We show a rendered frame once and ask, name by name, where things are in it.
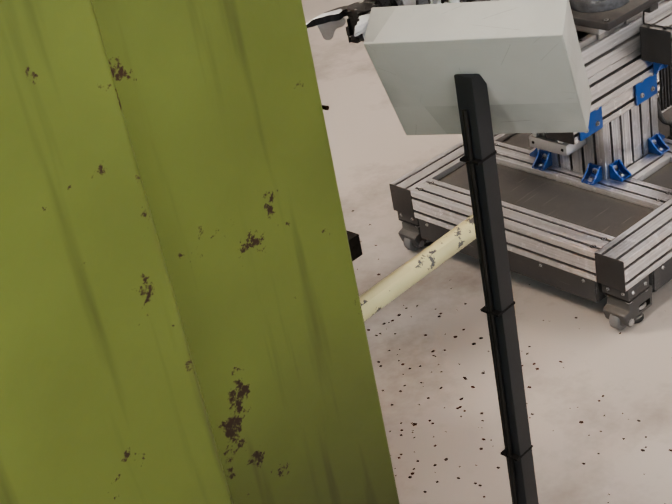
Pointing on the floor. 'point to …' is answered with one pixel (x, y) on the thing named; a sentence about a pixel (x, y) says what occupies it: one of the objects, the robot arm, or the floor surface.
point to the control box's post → (502, 292)
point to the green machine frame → (254, 242)
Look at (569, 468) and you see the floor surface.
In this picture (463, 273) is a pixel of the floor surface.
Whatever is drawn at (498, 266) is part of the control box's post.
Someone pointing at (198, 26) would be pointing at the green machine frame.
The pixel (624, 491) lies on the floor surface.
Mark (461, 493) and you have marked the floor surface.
